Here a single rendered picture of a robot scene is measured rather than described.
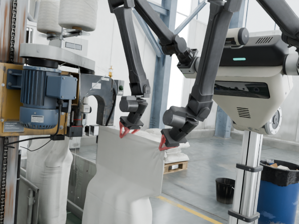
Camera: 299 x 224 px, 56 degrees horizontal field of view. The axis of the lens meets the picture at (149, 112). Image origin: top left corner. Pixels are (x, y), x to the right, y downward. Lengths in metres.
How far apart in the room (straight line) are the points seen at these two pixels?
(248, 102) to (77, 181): 1.45
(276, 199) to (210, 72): 2.44
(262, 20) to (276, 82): 8.91
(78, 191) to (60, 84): 1.30
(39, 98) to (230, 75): 0.83
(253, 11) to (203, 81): 9.51
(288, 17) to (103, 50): 5.65
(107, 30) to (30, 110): 5.47
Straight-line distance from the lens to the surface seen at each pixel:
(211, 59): 0.90
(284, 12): 1.02
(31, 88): 1.20
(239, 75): 1.31
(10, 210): 1.54
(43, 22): 1.53
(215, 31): 0.87
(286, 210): 3.30
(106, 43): 6.53
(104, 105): 1.57
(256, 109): 1.39
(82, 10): 1.29
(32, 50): 1.18
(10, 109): 1.36
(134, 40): 1.21
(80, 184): 2.25
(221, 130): 10.03
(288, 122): 9.34
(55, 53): 1.18
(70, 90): 1.17
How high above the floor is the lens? 1.27
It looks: 4 degrees down
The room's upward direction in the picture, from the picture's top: 5 degrees clockwise
